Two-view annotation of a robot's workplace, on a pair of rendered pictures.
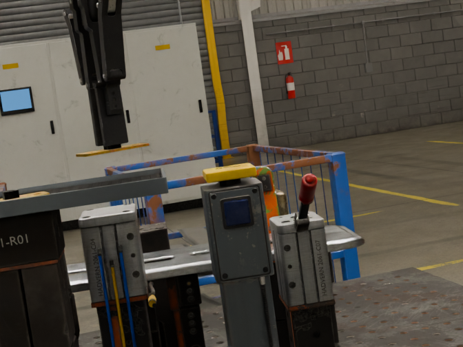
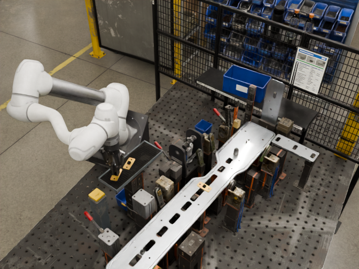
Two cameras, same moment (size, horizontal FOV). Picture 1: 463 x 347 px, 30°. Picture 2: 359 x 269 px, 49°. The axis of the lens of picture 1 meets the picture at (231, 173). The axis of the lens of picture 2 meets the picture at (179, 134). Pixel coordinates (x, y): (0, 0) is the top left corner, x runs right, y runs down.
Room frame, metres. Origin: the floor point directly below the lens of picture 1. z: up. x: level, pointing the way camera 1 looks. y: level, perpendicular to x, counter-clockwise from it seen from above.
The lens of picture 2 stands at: (2.19, -0.63, 2.75)
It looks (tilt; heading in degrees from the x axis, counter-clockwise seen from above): 43 degrees down; 133
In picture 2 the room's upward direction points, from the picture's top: 1 degrees clockwise
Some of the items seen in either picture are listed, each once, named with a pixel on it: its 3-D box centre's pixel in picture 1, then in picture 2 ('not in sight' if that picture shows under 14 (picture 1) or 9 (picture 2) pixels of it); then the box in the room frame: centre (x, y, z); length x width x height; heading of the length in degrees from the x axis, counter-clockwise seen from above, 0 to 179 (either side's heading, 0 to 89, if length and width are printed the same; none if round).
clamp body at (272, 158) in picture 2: not in sight; (267, 176); (1.50, 0.95, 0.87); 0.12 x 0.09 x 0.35; 5
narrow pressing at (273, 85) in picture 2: not in sight; (272, 102); (1.27, 1.25, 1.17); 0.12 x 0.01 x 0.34; 5
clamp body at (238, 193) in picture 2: not in sight; (233, 209); (1.50, 0.60, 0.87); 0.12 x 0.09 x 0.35; 5
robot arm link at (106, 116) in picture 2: not in sight; (105, 120); (1.04, 0.12, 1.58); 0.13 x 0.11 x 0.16; 108
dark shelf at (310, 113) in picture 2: not in sight; (253, 96); (1.05, 1.40, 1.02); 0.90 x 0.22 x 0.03; 5
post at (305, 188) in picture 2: not in sight; (306, 172); (1.65, 1.17, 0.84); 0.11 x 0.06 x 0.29; 5
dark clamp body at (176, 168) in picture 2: not in sight; (173, 186); (1.13, 0.47, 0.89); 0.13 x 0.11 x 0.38; 5
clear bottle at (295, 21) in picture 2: not in sight; (294, 24); (1.13, 1.62, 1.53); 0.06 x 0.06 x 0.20
